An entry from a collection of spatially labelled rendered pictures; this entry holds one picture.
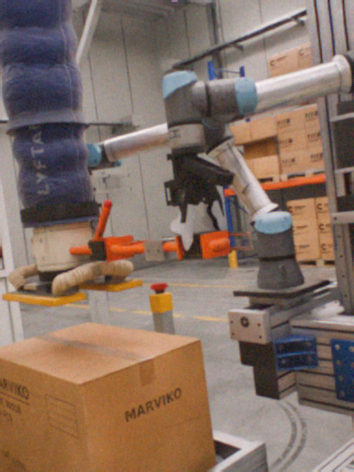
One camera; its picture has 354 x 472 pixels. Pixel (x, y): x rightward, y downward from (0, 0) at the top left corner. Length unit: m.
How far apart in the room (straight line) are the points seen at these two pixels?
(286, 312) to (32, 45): 1.05
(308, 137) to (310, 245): 1.91
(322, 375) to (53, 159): 0.99
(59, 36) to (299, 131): 8.06
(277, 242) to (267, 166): 8.24
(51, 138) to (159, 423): 0.82
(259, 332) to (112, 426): 0.50
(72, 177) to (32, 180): 0.11
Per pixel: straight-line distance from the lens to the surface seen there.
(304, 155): 9.32
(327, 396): 1.62
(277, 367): 1.57
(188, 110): 1.06
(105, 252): 1.29
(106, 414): 1.31
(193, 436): 1.52
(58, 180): 1.45
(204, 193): 1.06
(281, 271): 1.62
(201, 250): 1.03
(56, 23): 1.57
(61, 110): 1.48
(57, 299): 1.36
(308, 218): 9.43
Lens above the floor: 1.32
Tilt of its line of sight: 3 degrees down
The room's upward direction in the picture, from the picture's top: 7 degrees counter-clockwise
